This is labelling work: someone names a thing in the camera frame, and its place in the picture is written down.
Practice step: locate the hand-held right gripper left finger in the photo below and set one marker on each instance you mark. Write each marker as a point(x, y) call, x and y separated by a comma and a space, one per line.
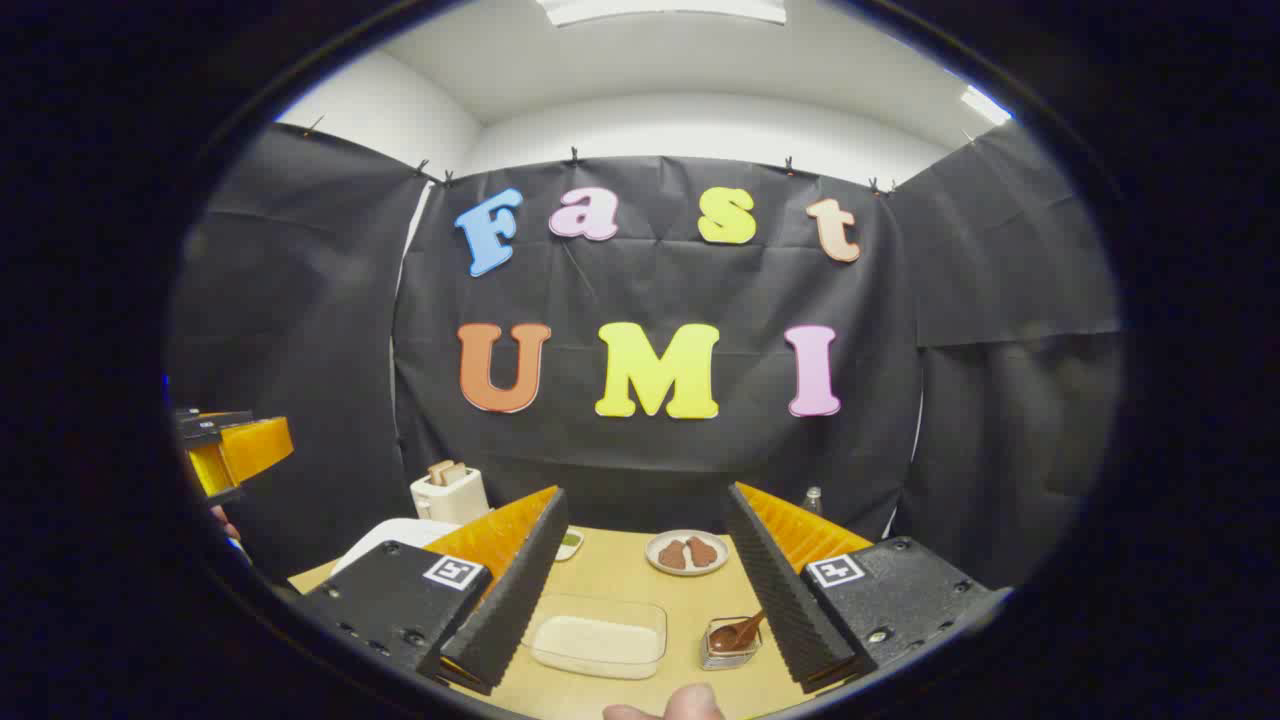
point(510, 600)

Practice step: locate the brown wooden spoon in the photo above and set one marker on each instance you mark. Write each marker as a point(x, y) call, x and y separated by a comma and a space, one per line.
point(735, 634)

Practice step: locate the square metal chopstick holder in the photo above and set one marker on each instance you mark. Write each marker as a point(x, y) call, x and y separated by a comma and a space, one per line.
point(730, 655)

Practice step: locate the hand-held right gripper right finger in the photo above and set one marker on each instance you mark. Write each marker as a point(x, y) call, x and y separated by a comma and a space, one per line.
point(775, 590)

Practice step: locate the white toaster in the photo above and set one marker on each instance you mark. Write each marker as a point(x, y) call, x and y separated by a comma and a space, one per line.
point(450, 500)

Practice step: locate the brown meat piece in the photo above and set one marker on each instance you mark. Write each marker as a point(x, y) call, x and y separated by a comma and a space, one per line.
point(702, 552)
point(672, 556)

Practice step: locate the clear plastic rice container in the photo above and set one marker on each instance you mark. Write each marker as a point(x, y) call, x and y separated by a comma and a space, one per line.
point(598, 640)

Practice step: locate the white rice cooker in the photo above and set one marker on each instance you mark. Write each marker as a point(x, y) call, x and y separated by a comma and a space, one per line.
point(395, 535)

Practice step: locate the ceiling light panel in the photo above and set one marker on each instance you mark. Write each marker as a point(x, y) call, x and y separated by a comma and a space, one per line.
point(985, 104)
point(660, 10)

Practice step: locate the white divided sauce dish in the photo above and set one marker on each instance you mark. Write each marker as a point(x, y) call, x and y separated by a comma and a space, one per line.
point(570, 545)

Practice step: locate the toast slices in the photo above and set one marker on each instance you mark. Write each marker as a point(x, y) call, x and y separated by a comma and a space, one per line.
point(447, 472)

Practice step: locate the white round plate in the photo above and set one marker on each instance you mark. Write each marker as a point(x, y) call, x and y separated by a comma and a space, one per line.
point(655, 560)

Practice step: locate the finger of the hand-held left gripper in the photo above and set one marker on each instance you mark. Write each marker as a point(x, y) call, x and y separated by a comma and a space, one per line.
point(250, 450)

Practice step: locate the black backdrop cloth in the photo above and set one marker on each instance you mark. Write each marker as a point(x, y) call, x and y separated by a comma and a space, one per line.
point(650, 470)

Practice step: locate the clear plastic water bottle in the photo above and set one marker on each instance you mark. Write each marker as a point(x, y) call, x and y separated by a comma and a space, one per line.
point(813, 502)

